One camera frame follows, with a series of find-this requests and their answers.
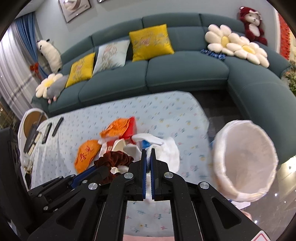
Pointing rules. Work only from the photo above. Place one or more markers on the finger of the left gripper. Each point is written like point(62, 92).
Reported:
point(61, 185)

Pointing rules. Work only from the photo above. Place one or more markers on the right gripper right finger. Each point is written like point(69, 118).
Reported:
point(199, 211)

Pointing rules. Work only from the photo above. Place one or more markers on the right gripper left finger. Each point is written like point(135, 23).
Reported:
point(91, 211)

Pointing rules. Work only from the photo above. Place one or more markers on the orange plastic bag with characters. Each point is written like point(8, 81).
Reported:
point(85, 155)

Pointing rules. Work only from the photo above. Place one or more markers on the dark red velvet scrunchie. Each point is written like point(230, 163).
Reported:
point(113, 159)

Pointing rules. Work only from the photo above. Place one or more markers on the white cotton glove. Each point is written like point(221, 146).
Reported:
point(161, 150)

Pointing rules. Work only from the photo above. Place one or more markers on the trash bin with white bag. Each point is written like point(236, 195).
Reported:
point(244, 161)

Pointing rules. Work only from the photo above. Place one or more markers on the clear bag of small items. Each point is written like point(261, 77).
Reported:
point(28, 168)

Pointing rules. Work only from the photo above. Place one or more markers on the pink fuzzy blanket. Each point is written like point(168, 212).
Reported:
point(139, 238)

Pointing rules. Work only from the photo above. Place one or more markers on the slim black remote control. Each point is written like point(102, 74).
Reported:
point(57, 126)

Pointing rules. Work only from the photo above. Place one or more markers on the black folder on side table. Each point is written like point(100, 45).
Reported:
point(31, 124)

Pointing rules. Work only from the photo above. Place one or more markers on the black remote control with buttons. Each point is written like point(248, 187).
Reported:
point(46, 134)

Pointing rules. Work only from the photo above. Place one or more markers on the white flower cushion left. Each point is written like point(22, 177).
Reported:
point(46, 83)

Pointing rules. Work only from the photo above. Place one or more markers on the white flower cushion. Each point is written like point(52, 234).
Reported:
point(244, 49)
point(46, 83)
point(218, 40)

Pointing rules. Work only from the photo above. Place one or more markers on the grey plush mouse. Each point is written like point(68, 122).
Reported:
point(55, 89)

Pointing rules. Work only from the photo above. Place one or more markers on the floral light blue tablecloth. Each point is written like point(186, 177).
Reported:
point(171, 114)

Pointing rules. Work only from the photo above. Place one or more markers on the white sheer curtain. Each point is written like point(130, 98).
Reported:
point(18, 83)

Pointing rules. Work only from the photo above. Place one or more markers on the small yellow embroidered pillow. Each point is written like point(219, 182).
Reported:
point(81, 70)

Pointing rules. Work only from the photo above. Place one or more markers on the red curtain tie bow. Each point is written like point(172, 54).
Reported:
point(34, 68)

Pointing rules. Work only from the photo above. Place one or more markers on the white long plush toy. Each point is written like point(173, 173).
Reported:
point(51, 54)

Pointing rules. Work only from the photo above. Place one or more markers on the light blue embroidered pillow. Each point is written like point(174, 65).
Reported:
point(111, 55)

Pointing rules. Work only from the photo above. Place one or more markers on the blue patterned scrunchie on sofa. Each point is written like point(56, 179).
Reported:
point(218, 56)

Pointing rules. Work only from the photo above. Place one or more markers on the teal sectional sofa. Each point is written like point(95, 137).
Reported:
point(259, 92)

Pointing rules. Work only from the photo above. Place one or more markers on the large yellow embroidered pillow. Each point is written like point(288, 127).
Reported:
point(150, 42)

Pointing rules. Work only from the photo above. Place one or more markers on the blue curtain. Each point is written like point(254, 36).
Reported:
point(26, 29)

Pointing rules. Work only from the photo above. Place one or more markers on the green potted plant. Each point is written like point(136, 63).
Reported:
point(291, 79)

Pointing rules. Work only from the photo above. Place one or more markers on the white flower cushion lower right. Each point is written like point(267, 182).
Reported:
point(244, 49)

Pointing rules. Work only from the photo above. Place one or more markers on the left framed picture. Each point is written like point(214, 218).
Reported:
point(73, 8)

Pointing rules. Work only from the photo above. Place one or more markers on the white flower cushion upper right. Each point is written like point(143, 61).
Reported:
point(218, 40)

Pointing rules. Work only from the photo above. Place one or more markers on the red paper garland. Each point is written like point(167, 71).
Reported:
point(284, 38)

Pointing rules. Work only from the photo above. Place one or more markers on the red and white teddy bear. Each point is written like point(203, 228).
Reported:
point(252, 19)

